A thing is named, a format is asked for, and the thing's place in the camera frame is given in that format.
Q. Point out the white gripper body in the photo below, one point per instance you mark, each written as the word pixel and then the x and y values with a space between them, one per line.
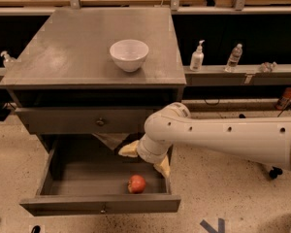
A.
pixel 145 152

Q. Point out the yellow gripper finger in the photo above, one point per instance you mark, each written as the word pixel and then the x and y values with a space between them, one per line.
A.
pixel 129 150
pixel 163 167

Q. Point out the red apple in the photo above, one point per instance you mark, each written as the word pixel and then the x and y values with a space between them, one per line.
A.
pixel 136 184

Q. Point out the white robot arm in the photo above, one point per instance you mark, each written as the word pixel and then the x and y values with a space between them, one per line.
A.
pixel 231 171

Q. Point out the grey cloth under drawer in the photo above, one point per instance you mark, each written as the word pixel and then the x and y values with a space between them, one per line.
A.
pixel 111 140

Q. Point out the open grey middle drawer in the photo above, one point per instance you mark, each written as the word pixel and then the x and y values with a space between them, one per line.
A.
pixel 84 177

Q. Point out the closed grey top drawer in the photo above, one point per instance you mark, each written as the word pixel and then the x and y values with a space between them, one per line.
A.
pixel 83 120

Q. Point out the grey wooden drawer cabinet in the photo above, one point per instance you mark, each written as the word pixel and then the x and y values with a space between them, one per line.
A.
pixel 68 63

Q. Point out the white ceramic bowl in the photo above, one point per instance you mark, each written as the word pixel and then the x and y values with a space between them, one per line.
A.
pixel 129 55

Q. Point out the white pump lotion bottle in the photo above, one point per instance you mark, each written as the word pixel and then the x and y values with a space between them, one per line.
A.
pixel 197 57

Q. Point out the black wheeled stand base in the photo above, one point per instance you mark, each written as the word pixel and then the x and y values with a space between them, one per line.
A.
pixel 275 172

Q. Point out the clear plastic water bottle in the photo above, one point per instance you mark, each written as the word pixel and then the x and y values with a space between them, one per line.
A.
pixel 234 58

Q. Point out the crumpled clear plastic wrapper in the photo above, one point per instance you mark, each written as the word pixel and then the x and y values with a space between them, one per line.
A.
pixel 267 67

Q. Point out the orange spray can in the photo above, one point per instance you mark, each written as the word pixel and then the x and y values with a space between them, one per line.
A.
pixel 284 99

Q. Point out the clear pump bottle left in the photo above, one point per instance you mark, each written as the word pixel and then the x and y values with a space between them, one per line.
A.
pixel 8 61

